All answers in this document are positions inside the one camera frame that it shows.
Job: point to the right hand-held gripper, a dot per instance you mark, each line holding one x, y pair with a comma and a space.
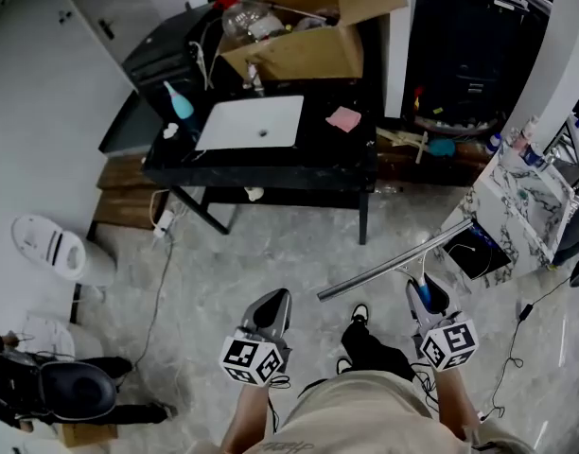
448, 343

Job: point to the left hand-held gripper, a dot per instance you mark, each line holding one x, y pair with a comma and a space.
251, 355

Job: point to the person's right forearm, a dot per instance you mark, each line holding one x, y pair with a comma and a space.
455, 402

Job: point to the person's left forearm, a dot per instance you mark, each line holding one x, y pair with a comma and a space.
247, 414

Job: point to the black flat panel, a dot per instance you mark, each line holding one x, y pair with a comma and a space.
478, 253

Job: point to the person's black and white shoe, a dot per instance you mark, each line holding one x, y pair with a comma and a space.
360, 312

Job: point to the person's black trouser leg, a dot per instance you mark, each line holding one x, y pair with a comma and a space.
372, 350

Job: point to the black power adapter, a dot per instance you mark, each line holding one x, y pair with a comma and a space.
526, 311

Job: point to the white pipe fitting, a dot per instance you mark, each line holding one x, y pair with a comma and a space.
254, 193

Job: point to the marble patterned counter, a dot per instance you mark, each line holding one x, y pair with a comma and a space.
512, 197

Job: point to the person's beige shirt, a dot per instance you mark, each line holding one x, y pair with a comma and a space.
365, 419

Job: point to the white power strip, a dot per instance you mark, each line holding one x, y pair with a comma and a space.
163, 222

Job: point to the black chair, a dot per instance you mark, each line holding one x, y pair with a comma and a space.
578, 239

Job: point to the black table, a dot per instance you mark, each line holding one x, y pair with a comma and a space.
327, 159

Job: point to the wooden sticks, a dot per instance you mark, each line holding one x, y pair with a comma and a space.
405, 140

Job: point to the blue bottle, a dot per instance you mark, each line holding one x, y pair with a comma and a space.
534, 156

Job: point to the wooden platform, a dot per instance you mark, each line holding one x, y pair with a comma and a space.
124, 192

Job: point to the white rectangular sink basin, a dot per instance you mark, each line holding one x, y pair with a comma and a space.
251, 121

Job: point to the pink cloth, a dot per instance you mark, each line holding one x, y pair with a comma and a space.
344, 118

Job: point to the crumpled white tissue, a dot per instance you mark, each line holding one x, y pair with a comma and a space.
170, 130

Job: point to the black round stool seat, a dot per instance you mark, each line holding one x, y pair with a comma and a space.
79, 390

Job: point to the teal spray bottle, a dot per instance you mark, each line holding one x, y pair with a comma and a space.
180, 107

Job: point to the small cardboard box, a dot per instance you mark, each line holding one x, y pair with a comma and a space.
88, 435

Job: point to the white toilet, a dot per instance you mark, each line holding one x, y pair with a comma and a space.
48, 249

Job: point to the black oven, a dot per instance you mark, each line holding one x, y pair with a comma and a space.
464, 50

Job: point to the open cardboard box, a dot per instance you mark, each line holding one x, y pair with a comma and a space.
308, 52

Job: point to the black cabinet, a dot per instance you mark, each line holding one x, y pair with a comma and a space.
162, 59

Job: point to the clear jug with red cap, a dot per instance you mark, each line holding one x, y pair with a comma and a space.
244, 19

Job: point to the white door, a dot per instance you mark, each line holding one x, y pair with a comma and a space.
98, 22

